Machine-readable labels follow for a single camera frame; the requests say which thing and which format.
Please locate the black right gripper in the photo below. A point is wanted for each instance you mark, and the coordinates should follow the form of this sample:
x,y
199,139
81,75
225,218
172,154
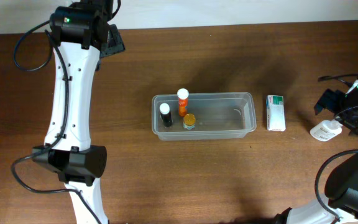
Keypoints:
x,y
339,104

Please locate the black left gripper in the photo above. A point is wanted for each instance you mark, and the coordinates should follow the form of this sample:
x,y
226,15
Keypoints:
x,y
113,42

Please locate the white squeeze bottle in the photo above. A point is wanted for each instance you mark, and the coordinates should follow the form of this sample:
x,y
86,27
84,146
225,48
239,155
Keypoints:
x,y
326,130

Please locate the dark bottle white cap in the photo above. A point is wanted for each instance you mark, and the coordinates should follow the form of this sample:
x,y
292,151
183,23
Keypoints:
x,y
165,114

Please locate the orange tube white cap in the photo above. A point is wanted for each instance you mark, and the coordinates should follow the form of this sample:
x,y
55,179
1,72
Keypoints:
x,y
182,95

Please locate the small jar gold lid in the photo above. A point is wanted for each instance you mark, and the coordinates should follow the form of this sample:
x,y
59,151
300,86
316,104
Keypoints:
x,y
189,121

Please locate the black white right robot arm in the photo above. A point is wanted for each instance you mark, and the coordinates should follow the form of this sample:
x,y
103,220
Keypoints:
x,y
336,182

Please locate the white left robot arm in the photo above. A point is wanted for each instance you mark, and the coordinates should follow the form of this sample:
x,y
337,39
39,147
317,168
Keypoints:
x,y
67,150

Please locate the clear plastic container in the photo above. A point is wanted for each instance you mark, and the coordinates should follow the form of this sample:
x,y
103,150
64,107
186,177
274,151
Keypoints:
x,y
218,116

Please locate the white green medicine box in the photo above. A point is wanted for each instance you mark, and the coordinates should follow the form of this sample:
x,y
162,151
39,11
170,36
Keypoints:
x,y
275,113

